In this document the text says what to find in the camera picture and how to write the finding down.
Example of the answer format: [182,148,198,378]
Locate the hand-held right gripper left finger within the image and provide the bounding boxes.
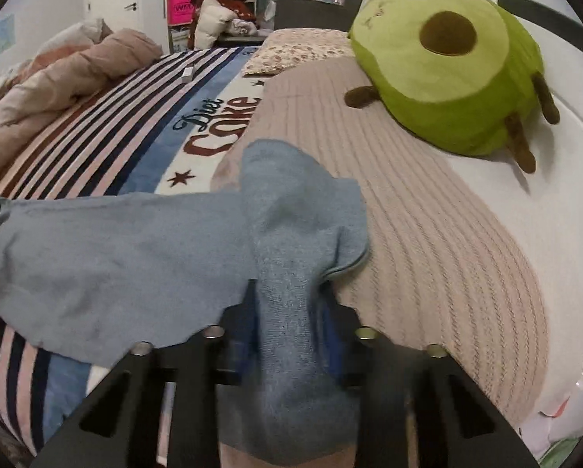
[28,278,260,468]

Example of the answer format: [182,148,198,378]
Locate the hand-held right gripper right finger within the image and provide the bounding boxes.
[321,287,541,468]

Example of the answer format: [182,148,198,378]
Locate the blue pants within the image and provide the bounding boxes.
[0,139,373,466]

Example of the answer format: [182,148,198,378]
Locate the pink knitted blanket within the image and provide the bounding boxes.
[211,58,551,430]

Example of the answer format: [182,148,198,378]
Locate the striped printed blanket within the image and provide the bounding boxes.
[0,44,273,459]

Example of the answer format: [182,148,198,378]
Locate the pink and grey duvet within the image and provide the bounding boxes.
[0,18,163,191]

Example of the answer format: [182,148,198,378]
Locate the green avocado plush toy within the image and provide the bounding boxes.
[345,0,562,175]

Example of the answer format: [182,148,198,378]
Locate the pink bag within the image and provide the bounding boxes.
[169,0,195,26]

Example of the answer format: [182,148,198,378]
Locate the floral pillow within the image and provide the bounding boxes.
[243,28,358,78]

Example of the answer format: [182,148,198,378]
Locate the white puffer jacket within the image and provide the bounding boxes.
[194,0,256,50]

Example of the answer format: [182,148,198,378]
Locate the black chair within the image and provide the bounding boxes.
[218,33,268,48]

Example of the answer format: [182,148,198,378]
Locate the black bar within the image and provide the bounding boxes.
[498,0,583,36]

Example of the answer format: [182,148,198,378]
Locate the blue wall poster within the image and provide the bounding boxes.
[0,14,16,52]

